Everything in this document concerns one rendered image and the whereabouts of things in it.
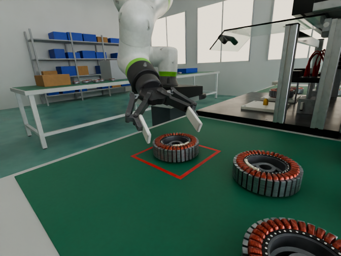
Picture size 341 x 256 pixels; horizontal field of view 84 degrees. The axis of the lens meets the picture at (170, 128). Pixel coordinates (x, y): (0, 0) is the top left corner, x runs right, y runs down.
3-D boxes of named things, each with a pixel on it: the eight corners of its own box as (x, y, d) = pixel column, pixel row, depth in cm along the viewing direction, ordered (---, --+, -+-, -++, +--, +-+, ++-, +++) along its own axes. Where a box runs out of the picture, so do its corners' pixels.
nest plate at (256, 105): (240, 108, 81) (240, 105, 80) (253, 102, 91) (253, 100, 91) (279, 113, 71) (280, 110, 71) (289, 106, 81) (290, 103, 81)
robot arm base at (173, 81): (141, 83, 138) (141, 75, 137) (155, 83, 150) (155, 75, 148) (168, 86, 123) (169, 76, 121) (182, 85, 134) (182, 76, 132)
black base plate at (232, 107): (195, 115, 82) (195, 109, 82) (251, 95, 127) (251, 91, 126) (337, 139, 52) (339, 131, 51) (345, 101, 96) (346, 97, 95)
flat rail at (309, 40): (288, 40, 54) (290, 28, 53) (317, 48, 97) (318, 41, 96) (293, 39, 54) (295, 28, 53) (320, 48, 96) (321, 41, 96)
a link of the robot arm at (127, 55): (141, 67, 76) (113, 67, 71) (145, 34, 67) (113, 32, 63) (154, 87, 67) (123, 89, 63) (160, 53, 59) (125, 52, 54)
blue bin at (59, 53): (50, 59, 567) (48, 50, 559) (60, 59, 587) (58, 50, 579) (55, 58, 540) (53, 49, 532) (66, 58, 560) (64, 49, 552)
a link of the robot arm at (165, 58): (156, 75, 138) (157, 48, 133) (177, 76, 137) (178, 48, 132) (152, 75, 126) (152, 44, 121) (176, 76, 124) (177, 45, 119)
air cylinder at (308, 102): (295, 113, 71) (298, 98, 69) (299, 109, 76) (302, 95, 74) (312, 115, 67) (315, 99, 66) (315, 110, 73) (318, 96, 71)
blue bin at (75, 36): (63, 41, 585) (62, 33, 578) (77, 42, 614) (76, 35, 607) (68, 40, 557) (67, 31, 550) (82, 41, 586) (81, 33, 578)
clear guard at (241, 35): (209, 50, 70) (209, 32, 68) (237, 51, 86) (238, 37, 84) (320, 39, 48) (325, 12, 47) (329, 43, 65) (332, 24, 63)
